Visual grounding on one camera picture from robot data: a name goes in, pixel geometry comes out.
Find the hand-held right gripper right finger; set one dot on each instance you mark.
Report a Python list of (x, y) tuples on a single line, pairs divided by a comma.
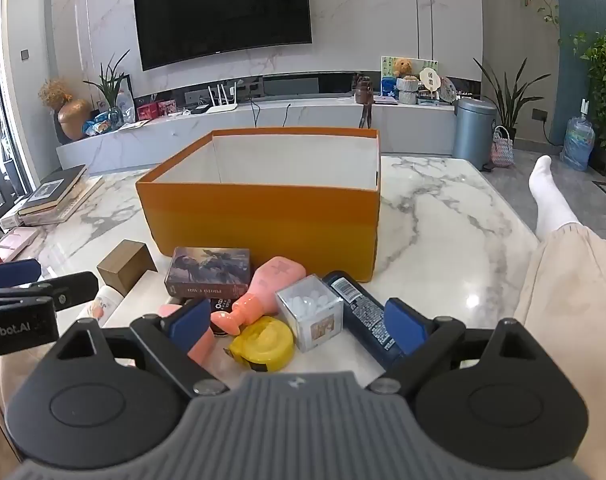
[(403, 327)]

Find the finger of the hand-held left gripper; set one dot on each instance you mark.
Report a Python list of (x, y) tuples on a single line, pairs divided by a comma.
[(70, 287), (10, 272)]

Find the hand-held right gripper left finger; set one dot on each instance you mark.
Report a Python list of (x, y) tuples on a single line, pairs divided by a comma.
[(190, 325)]

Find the pink block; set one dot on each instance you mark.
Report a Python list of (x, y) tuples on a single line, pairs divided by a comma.
[(203, 349)]

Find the small brown cardboard box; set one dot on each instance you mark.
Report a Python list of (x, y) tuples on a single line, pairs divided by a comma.
[(125, 267)]

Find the yellow tape measure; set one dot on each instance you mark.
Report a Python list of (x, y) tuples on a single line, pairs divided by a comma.
[(263, 345)]

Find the pink plastic bottle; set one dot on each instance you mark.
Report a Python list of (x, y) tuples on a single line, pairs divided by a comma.
[(268, 290)]

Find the clear cube box white beads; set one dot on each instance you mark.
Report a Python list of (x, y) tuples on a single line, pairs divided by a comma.
[(308, 312)]

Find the orange cardboard box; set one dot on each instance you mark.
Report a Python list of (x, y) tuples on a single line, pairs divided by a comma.
[(263, 220)]

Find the pink flat box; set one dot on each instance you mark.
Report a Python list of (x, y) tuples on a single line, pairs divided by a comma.
[(13, 242)]

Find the white tube peach print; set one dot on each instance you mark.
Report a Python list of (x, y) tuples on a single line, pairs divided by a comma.
[(103, 305)]

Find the small black printed box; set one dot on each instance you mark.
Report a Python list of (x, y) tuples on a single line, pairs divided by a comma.
[(222, 305)]

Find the dark printed card box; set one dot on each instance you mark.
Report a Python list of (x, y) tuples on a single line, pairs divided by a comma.
[(208, 270)]

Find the dark hardcover book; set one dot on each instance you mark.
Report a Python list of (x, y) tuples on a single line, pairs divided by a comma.
[(53, 190)]

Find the black framed glass door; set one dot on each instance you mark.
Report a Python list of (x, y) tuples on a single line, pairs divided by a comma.
[(3, 110)]

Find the gold round vase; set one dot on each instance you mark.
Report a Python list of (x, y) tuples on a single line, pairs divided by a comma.
[(74, 119)]

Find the blue snack bags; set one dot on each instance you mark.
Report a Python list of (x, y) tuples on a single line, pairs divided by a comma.
[(99, 122)]

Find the person's beige trouser leg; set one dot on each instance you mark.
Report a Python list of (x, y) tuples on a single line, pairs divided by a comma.
[(578, 300)]

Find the dried flower bunch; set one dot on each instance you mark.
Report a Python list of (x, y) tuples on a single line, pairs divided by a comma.
[(55, 92)]

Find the red gift box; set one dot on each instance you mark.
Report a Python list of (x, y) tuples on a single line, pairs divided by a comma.
[(147, 111)]

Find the person's white sock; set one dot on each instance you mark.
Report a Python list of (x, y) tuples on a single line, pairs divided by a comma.
[(548, 200)]

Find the white bottle blue label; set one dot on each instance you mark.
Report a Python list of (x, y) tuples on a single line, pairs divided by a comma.
[(124, 101)]

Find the pink gift box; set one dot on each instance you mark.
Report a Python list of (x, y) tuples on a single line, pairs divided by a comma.
[(166, 108)]

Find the pink woven bag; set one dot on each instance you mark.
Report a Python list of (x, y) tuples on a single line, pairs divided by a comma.
[(503, 150)]

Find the green aloe plant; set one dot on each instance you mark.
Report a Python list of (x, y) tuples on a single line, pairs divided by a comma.
[(108, 85)]

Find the grey blue trash can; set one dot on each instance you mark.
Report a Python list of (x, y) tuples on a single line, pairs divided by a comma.
[(474, 132)]

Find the white router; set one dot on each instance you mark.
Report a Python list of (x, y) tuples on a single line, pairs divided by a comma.
[(222, 106)]

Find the marble television console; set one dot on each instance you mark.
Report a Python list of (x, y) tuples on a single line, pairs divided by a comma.
[(293, 115)]

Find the grey knitted basket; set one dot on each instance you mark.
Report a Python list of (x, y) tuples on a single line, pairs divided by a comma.
[(408, 91)]

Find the blue printed box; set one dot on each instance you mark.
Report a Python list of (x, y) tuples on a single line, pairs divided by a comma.
[(389, 87)]

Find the round white hand fan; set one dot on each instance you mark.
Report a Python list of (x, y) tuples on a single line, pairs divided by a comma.
[(429, 82)]

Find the snake plant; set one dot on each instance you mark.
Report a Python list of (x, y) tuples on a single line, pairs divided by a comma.
[(508, 100)]

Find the blue water jug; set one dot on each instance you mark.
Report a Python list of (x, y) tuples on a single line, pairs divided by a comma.
[(578, 142)]

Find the brown teddy bear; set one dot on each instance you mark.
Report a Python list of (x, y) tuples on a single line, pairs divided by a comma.
[(403, 67)]

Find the green picture board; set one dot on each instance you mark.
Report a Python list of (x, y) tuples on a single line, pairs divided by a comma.
[(423, 64)]

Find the black television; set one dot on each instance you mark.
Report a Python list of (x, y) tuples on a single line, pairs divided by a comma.
[(223, 10)]

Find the tall green potted plant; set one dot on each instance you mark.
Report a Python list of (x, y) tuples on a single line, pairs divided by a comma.
[(603, 70)]

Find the brown leather camera bag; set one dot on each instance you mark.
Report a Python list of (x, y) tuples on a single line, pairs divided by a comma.
[(364, 91)]

